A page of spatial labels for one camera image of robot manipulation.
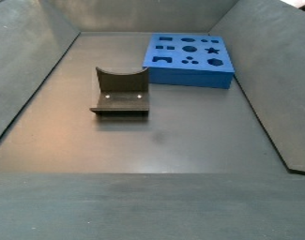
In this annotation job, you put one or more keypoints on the black curved holder stand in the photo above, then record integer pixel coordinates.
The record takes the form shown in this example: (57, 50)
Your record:
(123, 92)

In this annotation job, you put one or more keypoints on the blue shape sorter box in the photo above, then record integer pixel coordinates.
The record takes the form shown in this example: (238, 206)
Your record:
(191, 60)

